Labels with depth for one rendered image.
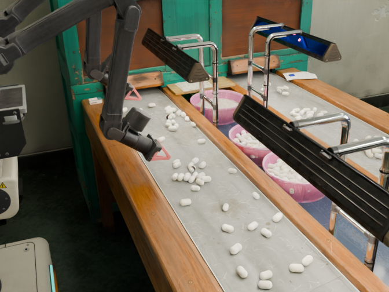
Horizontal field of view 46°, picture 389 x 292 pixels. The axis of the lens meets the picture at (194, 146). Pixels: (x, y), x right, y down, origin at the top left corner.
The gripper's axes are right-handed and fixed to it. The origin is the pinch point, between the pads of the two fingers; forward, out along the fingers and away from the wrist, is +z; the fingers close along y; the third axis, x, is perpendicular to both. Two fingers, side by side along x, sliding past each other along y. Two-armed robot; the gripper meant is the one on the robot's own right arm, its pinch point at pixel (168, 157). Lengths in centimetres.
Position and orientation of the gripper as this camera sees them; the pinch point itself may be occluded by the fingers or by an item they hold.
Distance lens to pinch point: 163.7
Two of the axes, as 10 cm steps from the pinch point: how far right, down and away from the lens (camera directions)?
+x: -5.6, 8.1, 1.6
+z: 7.5, 4.1, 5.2
